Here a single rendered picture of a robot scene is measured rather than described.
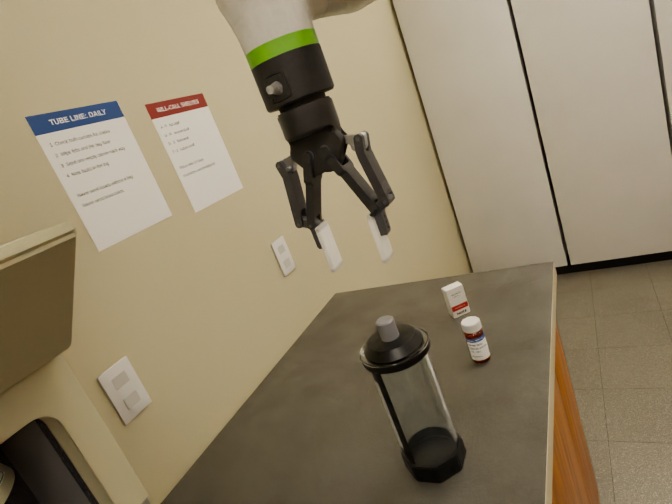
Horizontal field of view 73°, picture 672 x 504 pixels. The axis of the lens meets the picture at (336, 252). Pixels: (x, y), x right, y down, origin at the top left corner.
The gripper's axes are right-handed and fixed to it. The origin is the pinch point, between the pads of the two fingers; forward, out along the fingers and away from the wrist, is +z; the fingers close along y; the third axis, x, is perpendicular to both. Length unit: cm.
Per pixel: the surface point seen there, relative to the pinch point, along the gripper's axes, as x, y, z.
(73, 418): -36.3, -13.1, -1.6
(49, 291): -36.6, -4.7, -13.6
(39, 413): -38.2, -13.1, -3.9
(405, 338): -0.8, 2.8, 15.2
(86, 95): 16, -56, -39
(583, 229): 245, 20, 101
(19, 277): -38.8, -2.7, -15.5
